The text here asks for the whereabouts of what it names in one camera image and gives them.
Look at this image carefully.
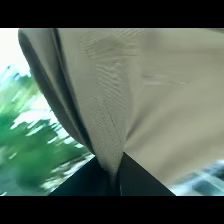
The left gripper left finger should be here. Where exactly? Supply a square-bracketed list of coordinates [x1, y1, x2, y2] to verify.
[49, 155, 114, 197]

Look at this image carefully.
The khaki garment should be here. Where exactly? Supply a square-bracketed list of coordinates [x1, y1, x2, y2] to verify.
[17, 28, 224, 188]

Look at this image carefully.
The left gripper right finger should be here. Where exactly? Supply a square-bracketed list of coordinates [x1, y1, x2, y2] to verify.
[117, 151, 177, 197]

